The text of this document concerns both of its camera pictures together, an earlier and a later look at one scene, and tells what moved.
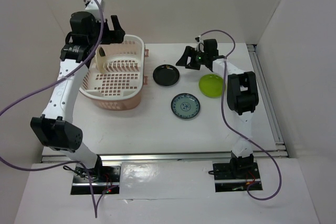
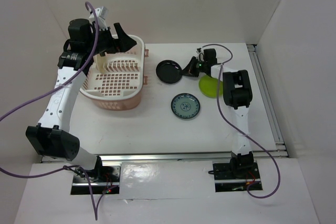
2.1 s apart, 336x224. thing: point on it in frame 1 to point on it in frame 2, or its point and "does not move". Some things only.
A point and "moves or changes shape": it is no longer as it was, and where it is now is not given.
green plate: [211, 85] does not move
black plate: [166, 75] moves or changes shape
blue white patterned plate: [185, 105] does not move
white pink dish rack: [122, 87] does not move
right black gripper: [189, 51] to [190, 70]
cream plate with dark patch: [102, 55] does not move
